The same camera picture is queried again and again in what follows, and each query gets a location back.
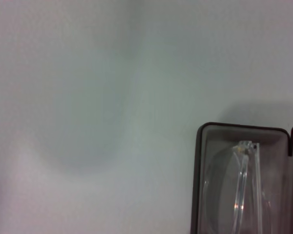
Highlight black glasses case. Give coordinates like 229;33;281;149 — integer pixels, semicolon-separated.
189;117;293;234

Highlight clear plastic glasses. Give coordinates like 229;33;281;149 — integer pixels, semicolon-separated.
204;139;285;234

